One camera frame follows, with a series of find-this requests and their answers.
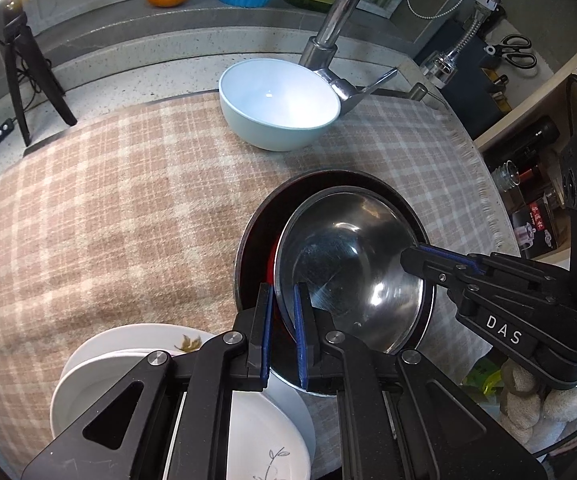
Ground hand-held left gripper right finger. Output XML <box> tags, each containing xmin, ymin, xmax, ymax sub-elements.
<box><xmin>293</xmin><ymin>282</ymin><xmax>544</xmax><ymax>480</ymax></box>

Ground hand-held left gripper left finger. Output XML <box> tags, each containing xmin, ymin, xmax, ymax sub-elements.
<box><xmin>21</xmin><ymin>282</ymin><xmax>275</xmax><ymax>480</ymax></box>

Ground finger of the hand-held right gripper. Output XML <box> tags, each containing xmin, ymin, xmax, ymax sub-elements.
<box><xmin>461</xmin><ymin>252</ymin><xmax>564</xmax><ymax>291</ymax></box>
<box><xmin>400</xmin><ymin>244</ymin><xmax>475</xmax><ymax>302</ymax></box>

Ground red steel-lined bowl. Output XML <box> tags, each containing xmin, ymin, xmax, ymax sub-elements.
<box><xmin>232</xmin><ymin>170</ymin><xmax>437</xmax><ymax>398</ymax></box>

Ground stainless steel bowl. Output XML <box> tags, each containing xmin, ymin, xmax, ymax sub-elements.
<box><xmin>272</xmin><ymin>190</ymin><xmax>427</xmax><ymax>398</ymax></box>

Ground person's right hand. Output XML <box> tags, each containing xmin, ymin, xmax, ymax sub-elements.
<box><xmin>499</xmin><ymin>360</ymin><xmax>577</xmax><ymax>443</ymax></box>

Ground red white printed box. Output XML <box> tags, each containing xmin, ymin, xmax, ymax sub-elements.
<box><xmin>511</xmin><ymin>199</ymin><xmax>574</xmax><ymax>261</ymax></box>

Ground white plate grey sprig print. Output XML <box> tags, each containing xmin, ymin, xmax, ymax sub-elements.
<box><xmin>61</xmin><ymin>349</ymin><xmax>317</xmax><ymax>480</ymax></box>

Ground small glass jar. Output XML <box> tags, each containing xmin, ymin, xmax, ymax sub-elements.
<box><xmin>491</xmin><ymin>159</ymin><xmax>519</xmax><ymax>193</ymax></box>

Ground green yellow packet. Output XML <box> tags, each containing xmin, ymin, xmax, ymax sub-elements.
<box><xmin>463</xmin><ymin>365</ymin><xmax>500</xmax><ymax>397</ymax></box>

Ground black bottle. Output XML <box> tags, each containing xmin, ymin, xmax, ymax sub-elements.
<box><xmin>483</xmin><ymin>116</ymin><xmax>562</xmax><ymax>173</ymax></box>

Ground white plate with printed rim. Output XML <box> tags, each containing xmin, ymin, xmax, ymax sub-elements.
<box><xmin>50</xmin><ymin>324</ymin><xmax>219</xmax><ymax>441</ymax></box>

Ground black storage rack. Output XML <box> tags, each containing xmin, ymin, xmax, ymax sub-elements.
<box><xmin>439</xmin><ymin>17</ymin><xmax>514</xmax><ymax>116</ymax></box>

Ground beige plaid cloth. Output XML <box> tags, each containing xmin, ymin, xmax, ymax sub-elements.
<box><xmin>0</xmin><ymin>92</ymin><xmax>522</xmax><ymax>480</ymax></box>

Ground light blue bowl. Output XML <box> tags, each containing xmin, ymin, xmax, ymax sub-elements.
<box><xmin>218</xmin><ymin>59</ymin><xmax>342</xmax><ymax>152</ymax></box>

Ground black scissors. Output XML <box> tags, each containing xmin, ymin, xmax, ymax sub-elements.
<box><xmin>483</xmin><ymin>34</ymin><xmax>539</xmax><ymax>70</ymax></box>

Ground chrome faucet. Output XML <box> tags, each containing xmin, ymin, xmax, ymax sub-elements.
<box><xmin>299</xmin><ymin>0</ymin><xmax>399</xmax><ymax>116</ymax></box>

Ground black tripod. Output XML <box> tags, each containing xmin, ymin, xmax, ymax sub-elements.
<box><xmin>1</xmin><ymin>2</ymin><xmax>78</xmax><ymax>147</ymax></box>

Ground chrome pull-out sprayer hose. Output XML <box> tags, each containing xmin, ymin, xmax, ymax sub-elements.
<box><xmin>419</xmin><ymin>0</ymin><xmax>502</xmax><ymax>86</ymax></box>

